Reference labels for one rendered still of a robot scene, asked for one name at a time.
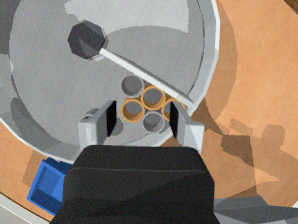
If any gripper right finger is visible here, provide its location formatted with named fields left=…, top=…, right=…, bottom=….
left=169, top=102, right=205, bottom=156

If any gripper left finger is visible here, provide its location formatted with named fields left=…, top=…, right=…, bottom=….
left=78, top=100, right=117, bottom=152

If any bronze bushing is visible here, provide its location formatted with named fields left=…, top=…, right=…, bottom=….
left=160, top=95, right=185, bottom=121
left=121, top=96, right=145, bottom=123
left=141, top=84, right=166, bottom=111

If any blue tray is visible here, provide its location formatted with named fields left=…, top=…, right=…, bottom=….
left=26, top=157, right=72, bottom=216

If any grey metal sleeve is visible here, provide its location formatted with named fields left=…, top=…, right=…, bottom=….
left=141, top=108, right=165, bottom=134
left=79, top=108, right=99, bottom=122
left=119, top=72, right=145, bottom=98

